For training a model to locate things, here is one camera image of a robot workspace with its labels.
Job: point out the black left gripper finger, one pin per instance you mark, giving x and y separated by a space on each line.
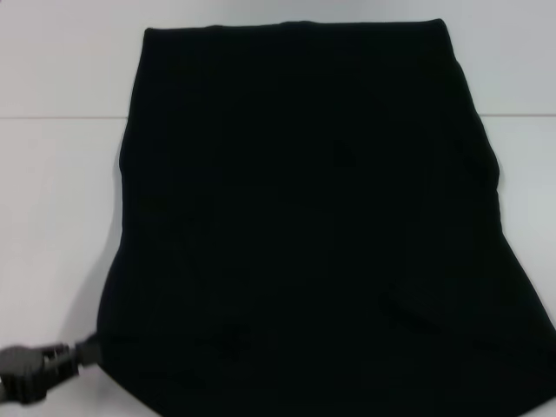
87 347

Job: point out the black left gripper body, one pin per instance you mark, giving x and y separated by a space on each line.
21 369

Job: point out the black shirt with FREE print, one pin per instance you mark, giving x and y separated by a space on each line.
304 195

